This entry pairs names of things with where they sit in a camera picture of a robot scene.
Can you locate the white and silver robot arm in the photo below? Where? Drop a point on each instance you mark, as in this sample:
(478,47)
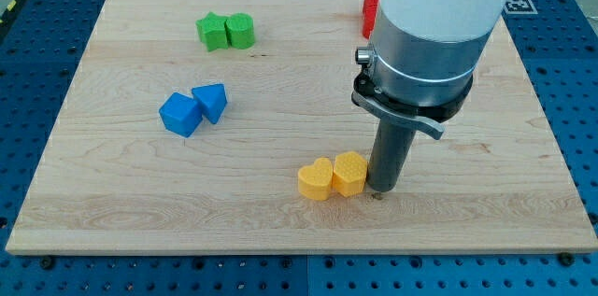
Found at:
(418,65)

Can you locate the wooden board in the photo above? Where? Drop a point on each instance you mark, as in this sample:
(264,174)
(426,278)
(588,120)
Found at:
(113,181)

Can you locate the blue triangle block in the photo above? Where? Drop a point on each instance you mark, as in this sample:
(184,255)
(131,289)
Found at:
(212,100)

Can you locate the yellow hexagon block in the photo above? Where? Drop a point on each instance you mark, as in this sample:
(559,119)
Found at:
(349,173)

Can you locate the yellow heart block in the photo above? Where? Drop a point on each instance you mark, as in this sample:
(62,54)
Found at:
(315,180)

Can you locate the red block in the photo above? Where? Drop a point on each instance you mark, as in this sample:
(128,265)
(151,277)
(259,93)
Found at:
(369,11)

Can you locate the green cylinder block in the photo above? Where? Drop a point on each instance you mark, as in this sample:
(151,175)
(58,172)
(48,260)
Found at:
(240,31)

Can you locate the blue cube block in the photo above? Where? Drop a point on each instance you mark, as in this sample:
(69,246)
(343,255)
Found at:
(181,114)

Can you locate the white fiducial marker tag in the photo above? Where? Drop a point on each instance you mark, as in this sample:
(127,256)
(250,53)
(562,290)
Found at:
(519,7)

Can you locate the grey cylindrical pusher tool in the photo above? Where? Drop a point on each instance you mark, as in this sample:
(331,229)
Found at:
(391,146)

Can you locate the green star block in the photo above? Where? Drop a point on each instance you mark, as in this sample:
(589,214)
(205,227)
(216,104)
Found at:
(212,31)

